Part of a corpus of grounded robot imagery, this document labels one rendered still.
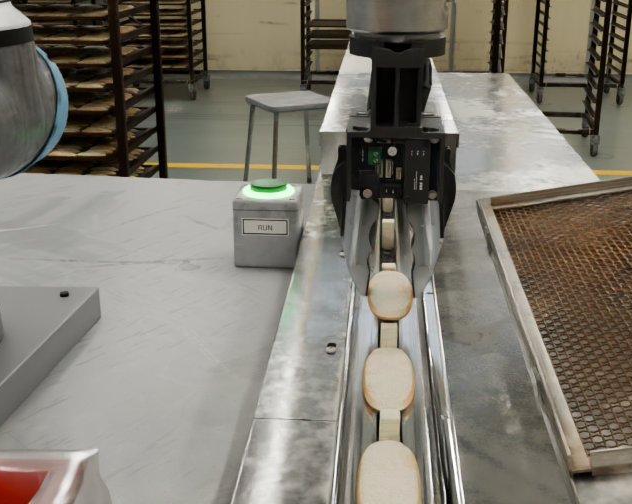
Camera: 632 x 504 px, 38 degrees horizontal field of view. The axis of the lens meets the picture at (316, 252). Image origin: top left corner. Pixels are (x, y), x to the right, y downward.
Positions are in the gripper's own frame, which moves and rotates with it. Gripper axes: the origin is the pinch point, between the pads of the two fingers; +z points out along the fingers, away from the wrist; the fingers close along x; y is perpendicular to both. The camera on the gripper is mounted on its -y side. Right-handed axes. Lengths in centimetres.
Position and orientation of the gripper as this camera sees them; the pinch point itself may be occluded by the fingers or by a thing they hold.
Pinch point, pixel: (390, 277)
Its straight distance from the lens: 77.1
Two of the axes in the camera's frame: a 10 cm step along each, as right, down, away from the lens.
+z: 0.0, 9.4, 3.3
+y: -0.7, 3.3, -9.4
